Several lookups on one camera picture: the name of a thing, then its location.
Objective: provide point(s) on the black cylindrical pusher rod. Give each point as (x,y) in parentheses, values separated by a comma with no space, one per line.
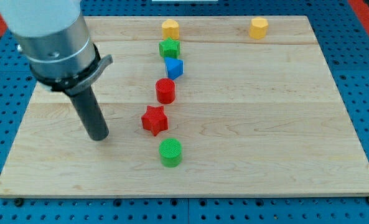
(89,112)

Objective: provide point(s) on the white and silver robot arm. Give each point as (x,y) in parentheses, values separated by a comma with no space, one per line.
(55,39)

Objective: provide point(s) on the red star block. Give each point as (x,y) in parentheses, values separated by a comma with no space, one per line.
(155,119)

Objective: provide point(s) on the red cylinder block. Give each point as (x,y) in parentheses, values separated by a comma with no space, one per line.
(165,90)

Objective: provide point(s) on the green cylinder block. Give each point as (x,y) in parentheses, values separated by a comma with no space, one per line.
(170,151)

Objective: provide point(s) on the blue triangle block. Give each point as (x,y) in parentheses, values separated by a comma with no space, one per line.
(174,67)

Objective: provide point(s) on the green star block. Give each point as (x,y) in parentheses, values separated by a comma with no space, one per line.
(169,48)

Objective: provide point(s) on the wooden board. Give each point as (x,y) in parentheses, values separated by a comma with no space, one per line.
(255,118)

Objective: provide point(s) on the yellow pentagon block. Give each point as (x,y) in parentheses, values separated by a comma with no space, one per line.
(170,29)

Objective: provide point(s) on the yellow hexagon block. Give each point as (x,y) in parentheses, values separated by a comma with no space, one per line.
(258,28)

